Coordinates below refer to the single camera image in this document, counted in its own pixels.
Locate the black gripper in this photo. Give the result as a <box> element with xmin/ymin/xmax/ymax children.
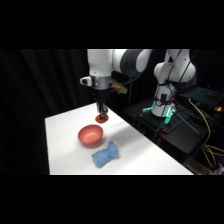
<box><xmin>92</xmin><ymin>87</ymin><xmax>111</xmax><ymax>118</ymax></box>

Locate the red ball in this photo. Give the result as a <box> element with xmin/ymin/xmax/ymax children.
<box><xmin>94</xmin><ymin>114</ymin><xmax>110</xmax><ymax>124</ymax></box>

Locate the pink bowl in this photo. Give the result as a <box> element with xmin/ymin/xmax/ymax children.
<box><xmin>77</xmin><ymin>124</ymin><xmax>105</xmax><ymax>148</ymax></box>

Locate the blue crumpled cloth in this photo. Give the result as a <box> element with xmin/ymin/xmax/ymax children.
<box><xmin>91</xmin><ymin>140</ymin><xmax>120</xmax><ymax>170</ymax></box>

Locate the black curtain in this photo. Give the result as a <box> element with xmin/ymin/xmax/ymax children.
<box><xmin>0</xmin><ymin>49</ymin><xmax>98</xmax><ymax>176</ymax></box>

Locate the black robot stand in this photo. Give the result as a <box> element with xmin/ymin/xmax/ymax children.
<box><xmin>122</xmin><ymin>97</ymin><xmax>224</xmax><ymax>164</ymax></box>

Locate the black laptop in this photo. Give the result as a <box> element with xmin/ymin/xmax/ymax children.
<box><xmin>178</xmin><ymin>85</ymin><xmax>224</xmax><ymax>108</ymax></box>

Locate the yellow cable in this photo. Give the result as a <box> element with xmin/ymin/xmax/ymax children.
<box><xmin>187</xmin><ymin>98</ymin><xmax>224</xmax><ymax>170</ymax></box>

